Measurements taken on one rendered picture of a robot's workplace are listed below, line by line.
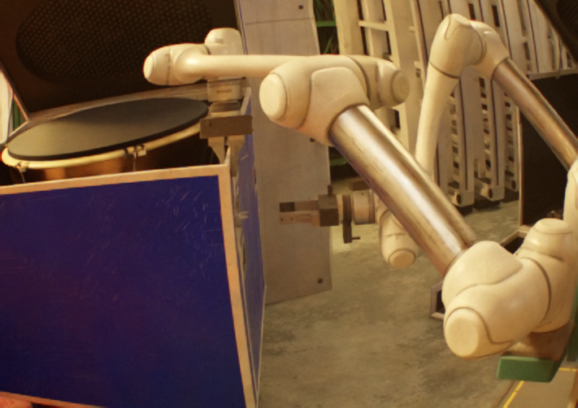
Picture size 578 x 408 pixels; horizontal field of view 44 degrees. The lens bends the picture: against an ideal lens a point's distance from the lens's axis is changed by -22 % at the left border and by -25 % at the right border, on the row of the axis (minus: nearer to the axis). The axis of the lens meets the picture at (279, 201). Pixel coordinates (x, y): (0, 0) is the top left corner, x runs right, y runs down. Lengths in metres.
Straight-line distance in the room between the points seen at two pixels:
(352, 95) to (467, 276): 0.44
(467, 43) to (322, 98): 0.65
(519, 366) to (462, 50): 0.93
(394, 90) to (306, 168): 1.99
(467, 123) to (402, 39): 0.60
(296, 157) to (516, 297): 2.39
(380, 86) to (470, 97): 3.02
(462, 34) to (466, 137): 2.56
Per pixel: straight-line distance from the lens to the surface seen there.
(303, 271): 3.81
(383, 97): 1.73
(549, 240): 1.51
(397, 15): 4.46
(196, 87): 3.33
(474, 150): 4.80
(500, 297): 1.37
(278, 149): 3.63
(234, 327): 2.33
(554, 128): 2.20
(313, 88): 1.62
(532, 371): 1.61
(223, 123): 2.23
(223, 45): 2.20
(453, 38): 2.12
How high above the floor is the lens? 1.50
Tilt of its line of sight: 17 degrees down
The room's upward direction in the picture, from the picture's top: 4 degrees counter-clockwise
